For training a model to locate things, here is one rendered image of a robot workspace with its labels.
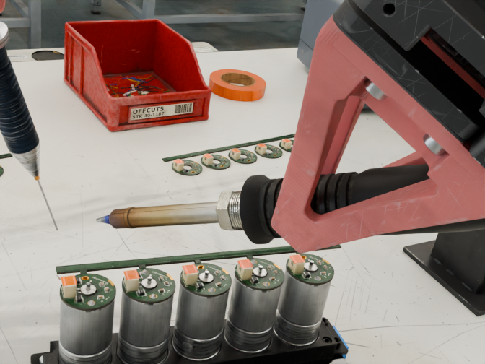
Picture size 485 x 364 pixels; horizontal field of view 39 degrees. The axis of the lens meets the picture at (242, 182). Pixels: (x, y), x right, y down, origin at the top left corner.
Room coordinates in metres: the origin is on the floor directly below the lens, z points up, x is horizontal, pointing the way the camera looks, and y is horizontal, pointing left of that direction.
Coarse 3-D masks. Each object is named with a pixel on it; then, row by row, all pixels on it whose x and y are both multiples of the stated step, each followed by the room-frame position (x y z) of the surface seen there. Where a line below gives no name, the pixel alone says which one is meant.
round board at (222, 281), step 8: (200, 264) 0.28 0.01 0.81; (208, 264) 0.28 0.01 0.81; (200, 272) 0.27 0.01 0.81; (216, 272) 0.27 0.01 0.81; (224, 272) 0.27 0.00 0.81; (216, 280) 0.26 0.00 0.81; (224, 280) 0.27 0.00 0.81; (192, 288) 0.26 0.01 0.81; (200, 288) 0.26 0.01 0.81; (208, 288) 0.26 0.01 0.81; (216, 288) 0.26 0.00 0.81; (224, 288) 0.26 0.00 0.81; (208, 296) 0.25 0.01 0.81
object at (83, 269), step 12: (216, 252) 0.29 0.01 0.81; (228, 252) 0.29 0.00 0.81; (240, 252) 0.29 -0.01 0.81; (252, 252) 0.29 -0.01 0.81; (264, 252) 0.30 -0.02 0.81; (276, 252) 0.30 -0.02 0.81; (288, 252) 0.30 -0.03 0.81; (84, 264) 0.26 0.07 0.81; (96, 264) 0.26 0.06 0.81; (108, 264) 0.26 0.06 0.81; (120, 264) 0.26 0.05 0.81; (132, 264) 0.27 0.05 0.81; (144, 264) 0.27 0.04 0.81; (156, 264) 0.27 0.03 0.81
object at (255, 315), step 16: (256, 272) 0.28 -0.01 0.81; (240, 288) 0.27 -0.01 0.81; (240, 304) 0.27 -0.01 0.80; (256, 304) 0.26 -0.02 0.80; (272, 304) 0.27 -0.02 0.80; (240, 320) 0.27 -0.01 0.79; (256, 320) 0.26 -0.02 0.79; (272, 320) 0.27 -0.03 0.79; (224, 336) 0.27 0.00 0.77; (240, 336) 0.27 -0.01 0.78; (256, 336) 0.27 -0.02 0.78; (256, 352) 0.27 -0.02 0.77
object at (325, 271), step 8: (312, 256) 0.30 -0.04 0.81; (320, 264) 0.29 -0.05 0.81; (328, 264) 0.29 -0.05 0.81; (288, 272) 0.28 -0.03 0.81; (304, 272) 0.28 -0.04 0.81; (312, 272) 0.28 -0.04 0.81; (320, 272) 0.29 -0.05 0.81; (328, 272) 0.29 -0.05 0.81; (304, 280) 0.28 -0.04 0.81; (312, 280) 0.28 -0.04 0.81; (320, 280) 0.28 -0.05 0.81; (328, 280) 0.28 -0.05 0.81
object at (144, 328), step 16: (144, 288) 0.25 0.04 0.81; (128, 304) 0.24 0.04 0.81; (144, 304) 0.24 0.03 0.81; (160, 304) 0.24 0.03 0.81; (128, 320) 0.24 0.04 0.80; (144, 320) 0.24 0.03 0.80; (160, 320) 0.24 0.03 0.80; (128, 336) 0.24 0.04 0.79; (144, 336) 0.24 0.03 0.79; (160, 336) 0.25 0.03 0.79; (128, 352) 0.24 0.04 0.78; (144, 352) 0.24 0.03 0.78; (160, 352) 0.25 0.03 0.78
